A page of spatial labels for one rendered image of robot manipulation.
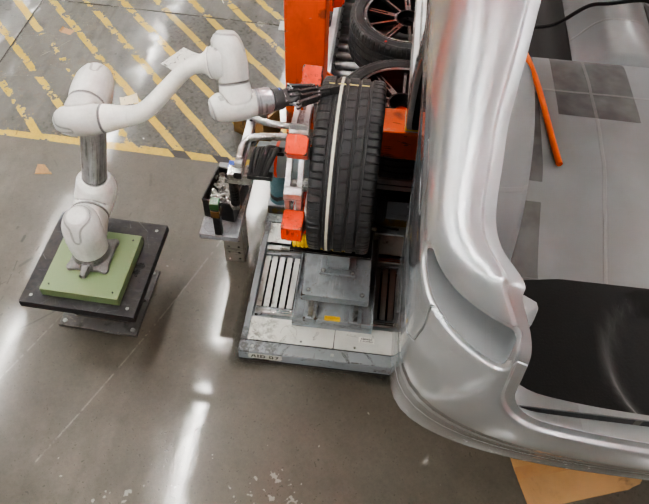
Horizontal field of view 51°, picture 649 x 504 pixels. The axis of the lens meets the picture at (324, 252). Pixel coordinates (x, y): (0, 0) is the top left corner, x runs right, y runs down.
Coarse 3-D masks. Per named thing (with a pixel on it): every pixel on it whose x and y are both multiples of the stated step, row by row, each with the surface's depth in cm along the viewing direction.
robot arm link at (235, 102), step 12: (228, 84) 218; (240, 84) 219; (216, 96) 220; (228, 96) 219; (240, 96) 220; (252, 96) 222; (216, 108) 220; (228, 108) 220; (240, 108) 221; (252, 108) 223; (216, 120) 223; (228, 120) 223; (240, 120) 225
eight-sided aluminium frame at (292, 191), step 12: (312, 108) 242; (300, 132) 232; (312, 132) 280; (288, 168) 234; (300, 168) 233; (288, 180) 234; (300, 180) 234; (288, 192) 235; (300, 192) 235; (288, 204) 239; (300, 204) 239
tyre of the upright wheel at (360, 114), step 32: (352, 96) 234; (384, 96) 235; (320, 128) 228; (352, 128) 228; (320, 160) 227; (352, 160) 227; (320, 192) 229; (352, 192) 228; (320, 224) 238; (352, 224) 235
